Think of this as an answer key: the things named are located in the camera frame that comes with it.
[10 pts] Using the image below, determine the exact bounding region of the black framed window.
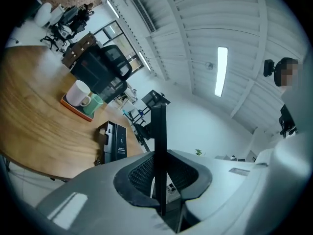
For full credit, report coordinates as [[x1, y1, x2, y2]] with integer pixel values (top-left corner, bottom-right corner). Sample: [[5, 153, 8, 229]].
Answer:
[[93, 20, 145, 71]]

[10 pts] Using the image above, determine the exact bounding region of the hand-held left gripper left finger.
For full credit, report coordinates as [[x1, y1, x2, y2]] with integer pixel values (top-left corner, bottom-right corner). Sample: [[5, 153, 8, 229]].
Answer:
[[113, 152, 160, 209]]

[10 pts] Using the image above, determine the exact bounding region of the long white ceiling light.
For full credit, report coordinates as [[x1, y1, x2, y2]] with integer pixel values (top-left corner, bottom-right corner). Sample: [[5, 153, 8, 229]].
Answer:
[[106, 0, 120, 19], [214, 46, 229, 98], [138, 51, 152, 71]]

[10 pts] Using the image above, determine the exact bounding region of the green hexagonal cup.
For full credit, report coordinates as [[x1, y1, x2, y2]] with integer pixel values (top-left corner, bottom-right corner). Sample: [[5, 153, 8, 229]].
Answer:
[[83, 93, 104, 116]]

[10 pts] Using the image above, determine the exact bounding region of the black mesh-back office chair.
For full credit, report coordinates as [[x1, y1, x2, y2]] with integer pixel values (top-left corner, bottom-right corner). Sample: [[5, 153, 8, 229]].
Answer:
[[70, 44, 133, 103]]

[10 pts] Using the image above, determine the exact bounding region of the person's white shirt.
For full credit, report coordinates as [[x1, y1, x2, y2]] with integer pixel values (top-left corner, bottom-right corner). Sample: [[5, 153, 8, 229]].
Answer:
[[280, 88, 313, 142]]

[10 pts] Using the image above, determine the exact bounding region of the orange tray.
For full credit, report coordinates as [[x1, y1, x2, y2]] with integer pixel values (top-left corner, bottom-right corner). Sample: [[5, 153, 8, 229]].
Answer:
[[60, 93, 95, 122]]

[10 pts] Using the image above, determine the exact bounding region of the ceiling air vent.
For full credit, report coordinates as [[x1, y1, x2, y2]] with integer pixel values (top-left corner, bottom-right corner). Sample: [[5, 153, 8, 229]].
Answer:
[[131, 0, 157, 33]]

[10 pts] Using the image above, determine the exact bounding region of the brown drawer cabinet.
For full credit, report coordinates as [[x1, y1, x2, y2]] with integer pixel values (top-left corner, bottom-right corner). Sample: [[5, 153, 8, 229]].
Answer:
[[61, 31, 99, 70]]

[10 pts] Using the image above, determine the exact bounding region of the white bean-shaped stool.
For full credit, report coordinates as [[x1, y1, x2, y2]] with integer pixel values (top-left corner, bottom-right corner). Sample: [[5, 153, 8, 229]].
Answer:
[[34, 2, 53, 27]]

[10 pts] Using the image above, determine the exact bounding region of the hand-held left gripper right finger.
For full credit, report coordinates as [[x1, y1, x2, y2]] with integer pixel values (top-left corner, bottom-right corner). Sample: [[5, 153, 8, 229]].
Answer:
[[166, 149, 213, 201]]

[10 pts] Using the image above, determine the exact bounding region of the person's head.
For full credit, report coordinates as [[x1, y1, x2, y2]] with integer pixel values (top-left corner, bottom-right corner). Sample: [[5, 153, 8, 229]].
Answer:
[[273, 57, 304, 91]]

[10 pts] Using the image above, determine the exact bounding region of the black head-worn camera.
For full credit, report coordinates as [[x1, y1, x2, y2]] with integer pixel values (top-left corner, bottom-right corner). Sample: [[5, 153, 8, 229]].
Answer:
[[263, 59, 276, 78]]

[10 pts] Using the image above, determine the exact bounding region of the black box device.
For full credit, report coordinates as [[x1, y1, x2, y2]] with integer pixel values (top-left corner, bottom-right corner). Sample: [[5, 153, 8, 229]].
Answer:
[[97, 120, 128, 165]]

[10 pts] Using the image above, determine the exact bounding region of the black high-back office chair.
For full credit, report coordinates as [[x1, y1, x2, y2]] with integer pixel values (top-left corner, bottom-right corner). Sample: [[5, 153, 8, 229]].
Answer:
[[133, 122, 153, 146]]

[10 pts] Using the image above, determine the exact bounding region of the black television screen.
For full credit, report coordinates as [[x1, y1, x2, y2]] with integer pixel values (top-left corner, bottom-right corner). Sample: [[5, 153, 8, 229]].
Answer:
[[141, 89, 171, 108]]

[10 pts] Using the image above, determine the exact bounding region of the white mug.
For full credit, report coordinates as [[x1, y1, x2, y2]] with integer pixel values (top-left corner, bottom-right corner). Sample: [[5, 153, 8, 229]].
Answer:
[[66, 80, 92, 107]]

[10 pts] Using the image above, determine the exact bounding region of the black and white office chair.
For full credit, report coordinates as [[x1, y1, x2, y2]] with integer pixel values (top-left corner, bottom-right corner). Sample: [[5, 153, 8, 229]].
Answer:
[[40, 6, 87, 51]]

